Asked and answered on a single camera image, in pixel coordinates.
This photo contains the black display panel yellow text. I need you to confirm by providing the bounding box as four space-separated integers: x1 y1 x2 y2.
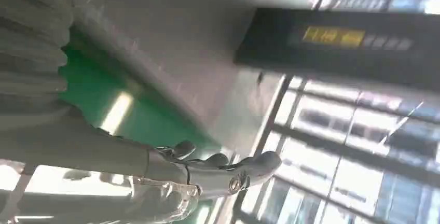
233 7 440 93

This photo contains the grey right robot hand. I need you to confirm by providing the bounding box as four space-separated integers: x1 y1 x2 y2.
0 107 283 224

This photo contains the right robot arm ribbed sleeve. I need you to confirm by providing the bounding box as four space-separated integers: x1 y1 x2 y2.
0 0 93 131

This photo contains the dark metal window frame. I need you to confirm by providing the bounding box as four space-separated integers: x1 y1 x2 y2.
231 75 440 224

